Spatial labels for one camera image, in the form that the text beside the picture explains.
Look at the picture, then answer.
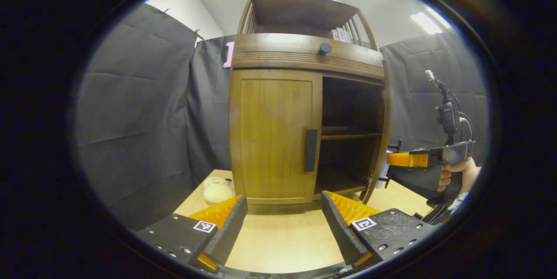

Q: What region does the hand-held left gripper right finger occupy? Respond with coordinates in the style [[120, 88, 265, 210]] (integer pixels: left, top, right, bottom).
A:
[[321, 191, 437, 271]]

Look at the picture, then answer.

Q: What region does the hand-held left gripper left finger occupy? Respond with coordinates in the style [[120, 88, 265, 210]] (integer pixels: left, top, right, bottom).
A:
[[135, 195, 248, 273]]

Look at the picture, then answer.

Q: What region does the wooden shoe cabinet door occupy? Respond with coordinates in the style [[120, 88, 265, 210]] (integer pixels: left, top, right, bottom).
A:
[[362, 59, 392, 205], [229, 69, 323, 205]]

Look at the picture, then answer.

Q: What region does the wooden double-door shoe cabinet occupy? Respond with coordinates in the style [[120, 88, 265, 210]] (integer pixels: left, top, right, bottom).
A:
[[228, 0, 392, 205]]

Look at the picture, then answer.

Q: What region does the wooden cabinet drawer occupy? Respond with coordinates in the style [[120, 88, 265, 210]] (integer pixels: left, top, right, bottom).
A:
[[232, 33, 385, 80]]

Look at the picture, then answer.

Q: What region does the cream plush toy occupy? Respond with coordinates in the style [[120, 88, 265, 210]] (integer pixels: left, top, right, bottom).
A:
[[203, 176, 236, 204]]

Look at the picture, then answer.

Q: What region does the small ceiling light panel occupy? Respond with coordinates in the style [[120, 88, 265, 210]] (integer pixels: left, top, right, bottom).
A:
[[410, 6, 453, 35]]

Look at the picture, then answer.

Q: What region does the black backdrop cloth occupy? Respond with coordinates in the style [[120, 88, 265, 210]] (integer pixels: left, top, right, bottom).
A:
[[74, 3, 490, 232]]

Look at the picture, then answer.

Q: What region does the black door handle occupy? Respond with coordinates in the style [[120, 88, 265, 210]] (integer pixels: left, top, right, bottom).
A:
[[378, 139, 402, 184]]

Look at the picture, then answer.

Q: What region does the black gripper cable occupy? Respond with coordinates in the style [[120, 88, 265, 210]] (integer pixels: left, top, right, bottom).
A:
[[448, 90, 475, 142]]

